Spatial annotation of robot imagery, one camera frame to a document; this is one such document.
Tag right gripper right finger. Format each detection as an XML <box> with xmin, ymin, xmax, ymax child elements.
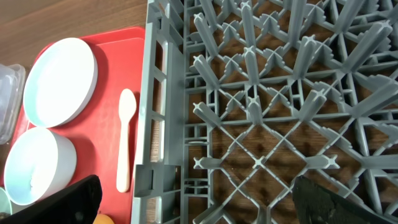
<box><xmin>292</xmin><ymin>175</ymin><xmax>393</xmax><ymax>224</ymax></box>

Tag clear plastic bin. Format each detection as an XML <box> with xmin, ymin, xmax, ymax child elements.
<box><xmin>1</xmin><ymin>64</ymin><xmax>26</xmax><ymax>144</ymax></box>

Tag light blue plate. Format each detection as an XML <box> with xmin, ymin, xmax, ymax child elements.
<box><xmin>23</xmin><ymin>37</ymin><xmax>98</xmax><ymax>128</ymax></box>

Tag light blue rice bowl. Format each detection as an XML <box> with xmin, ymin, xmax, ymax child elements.
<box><xmin>4</xmin><ymin>127</ymin><xmax>77</xmax><ymax>205</ymax></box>

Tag grey dishwasher rack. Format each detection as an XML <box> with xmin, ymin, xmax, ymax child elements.
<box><xmin>131</xmin><ymin>0</ymin><xmax>397</xmax><ymax>223</ymax></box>

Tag yellow cup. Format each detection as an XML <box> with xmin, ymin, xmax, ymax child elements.
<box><xmin>93</xmin><ymin>213</ymin><xmax>114</xmax><ymax>224</ymax></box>

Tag white plastic spoon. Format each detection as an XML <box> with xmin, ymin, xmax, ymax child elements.
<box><xmin>116</xmin><ymin>88</ymin><xmax>137</xmax><ymax>193</ymax></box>

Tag green bowl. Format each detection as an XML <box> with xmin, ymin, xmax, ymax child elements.
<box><xmin>0</xmin><ymin>187</ymin><xmax>12</xmax><ymax>215</ymax></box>

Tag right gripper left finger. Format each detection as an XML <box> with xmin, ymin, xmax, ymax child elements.
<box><xmin>1</xmin><ymin>175</ymin><xmax>103</xmax><ymax>224</ymax></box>

